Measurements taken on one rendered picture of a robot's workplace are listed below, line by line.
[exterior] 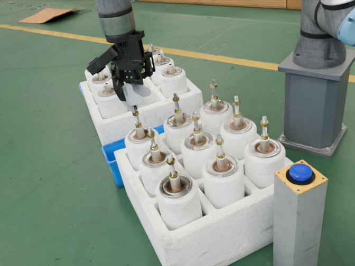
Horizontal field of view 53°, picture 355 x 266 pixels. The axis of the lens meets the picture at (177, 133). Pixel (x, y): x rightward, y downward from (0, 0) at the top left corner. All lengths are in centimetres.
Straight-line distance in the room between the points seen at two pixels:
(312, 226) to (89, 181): 78
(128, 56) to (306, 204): 49
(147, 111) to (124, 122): 9
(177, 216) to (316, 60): 61
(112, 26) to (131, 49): 7
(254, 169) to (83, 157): 75
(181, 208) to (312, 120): 59
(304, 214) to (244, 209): 16
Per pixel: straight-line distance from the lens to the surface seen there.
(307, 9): 109
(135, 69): 82
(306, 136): 124
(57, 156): 147
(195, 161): 89
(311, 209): 74
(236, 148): 94
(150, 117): 125
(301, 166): 71
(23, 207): 130
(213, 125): 102
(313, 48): 111
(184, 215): 80
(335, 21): 97
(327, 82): 112
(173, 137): 98
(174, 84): 126
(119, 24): 80
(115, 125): 123
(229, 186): 81
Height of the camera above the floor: 79
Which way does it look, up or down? 34 degrees down
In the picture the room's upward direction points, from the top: 10 degrees counter-clockwise
